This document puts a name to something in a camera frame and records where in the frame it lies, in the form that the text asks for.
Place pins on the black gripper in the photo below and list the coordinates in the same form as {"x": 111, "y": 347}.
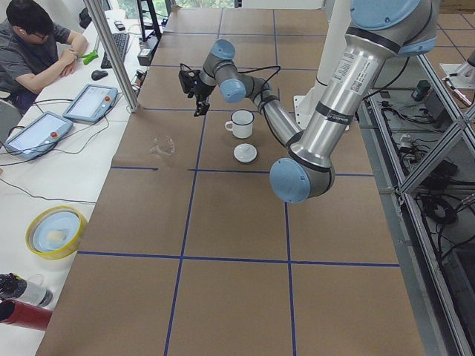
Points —
{"x": 200, "y": 91}

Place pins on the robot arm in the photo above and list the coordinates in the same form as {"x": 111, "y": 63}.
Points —
{"x": 378, "y": 30}
{"x": 307, "y": 171}

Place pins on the white enamel mug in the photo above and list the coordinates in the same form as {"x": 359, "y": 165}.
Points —
{"x": 241, "y": 124}

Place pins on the white ceramic lid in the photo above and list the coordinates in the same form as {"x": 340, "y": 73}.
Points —
{"x": 245, "y": 153}

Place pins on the far teach pendant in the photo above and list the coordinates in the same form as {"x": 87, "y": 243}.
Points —
{"x": 91, "y": 104}

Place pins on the teach pendant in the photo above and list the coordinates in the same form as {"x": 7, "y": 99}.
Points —
{"x": 91, "y": 104}
{"x": 39, "y": 136}

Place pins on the black computer mouse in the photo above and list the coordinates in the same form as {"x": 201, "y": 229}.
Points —
{"x": 98, "y": 74}

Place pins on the near teach pendant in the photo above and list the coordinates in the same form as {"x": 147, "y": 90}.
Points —
{"x": 39, "y": 136}

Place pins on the seated man grey shirt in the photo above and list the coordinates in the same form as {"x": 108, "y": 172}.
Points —
{"x": 35, "y": 52}

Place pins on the yellow rimmed bowl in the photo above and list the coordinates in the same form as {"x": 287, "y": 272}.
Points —
{"x": 56, "y": 232}

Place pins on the clear plastic bottle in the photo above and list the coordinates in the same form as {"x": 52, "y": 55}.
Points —
{"x": 31, "y": 291}

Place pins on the red cylinder bottle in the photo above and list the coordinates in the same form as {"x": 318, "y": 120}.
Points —
{"x": 16, "y": 313}

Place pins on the aluminium frame post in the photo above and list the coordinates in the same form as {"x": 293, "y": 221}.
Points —
{"x": 97, "y": 14}

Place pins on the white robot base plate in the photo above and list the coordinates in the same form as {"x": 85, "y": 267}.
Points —
{"x": 302, "y": 111}

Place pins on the green handled tool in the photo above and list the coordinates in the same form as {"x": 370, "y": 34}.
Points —
{"x": 89, "y": 57}

